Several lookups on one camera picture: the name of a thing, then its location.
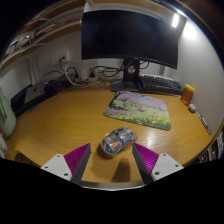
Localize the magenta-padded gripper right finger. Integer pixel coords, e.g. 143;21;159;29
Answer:
131;142;185;185

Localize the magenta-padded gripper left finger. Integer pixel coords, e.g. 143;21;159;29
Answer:
40;142;92;186

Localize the transparent computer mouse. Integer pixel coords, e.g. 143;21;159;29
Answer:
100;126;138;156

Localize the floral landscape print mouse pad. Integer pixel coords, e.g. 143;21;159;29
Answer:
103;90;172;131

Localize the dark slim pen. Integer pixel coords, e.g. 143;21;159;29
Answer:
195;110;212;136

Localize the small grey earbuds case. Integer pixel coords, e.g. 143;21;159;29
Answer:
187;103;198;114

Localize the low bookshelf with books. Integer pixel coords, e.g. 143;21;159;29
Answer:
199;129;224;164

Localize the orange bottle with yellow lid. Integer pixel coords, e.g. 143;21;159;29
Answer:
180;83;195;106

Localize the black keyboard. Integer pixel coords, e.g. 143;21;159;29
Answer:
137;73;184;97

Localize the silver mini computer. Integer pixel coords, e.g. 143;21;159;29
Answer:
23;82;47;104

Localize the black desk stand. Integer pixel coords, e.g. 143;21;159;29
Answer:
9;78;64;118

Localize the pale green bag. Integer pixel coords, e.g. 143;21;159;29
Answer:
0;86;18;138

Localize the white power strip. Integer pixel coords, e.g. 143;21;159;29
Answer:
74;68;101;84

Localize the black computer monitor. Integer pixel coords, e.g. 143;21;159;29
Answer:
80;9;180;93

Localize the white light bar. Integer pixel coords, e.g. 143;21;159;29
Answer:
171;13;180;29

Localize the white cable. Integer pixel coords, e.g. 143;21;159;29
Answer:
64;68;114;88

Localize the white wall socket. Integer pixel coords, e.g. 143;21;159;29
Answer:
49;51;71;67

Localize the wooden wall shelf unit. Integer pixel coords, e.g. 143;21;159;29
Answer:
0;0;84;73

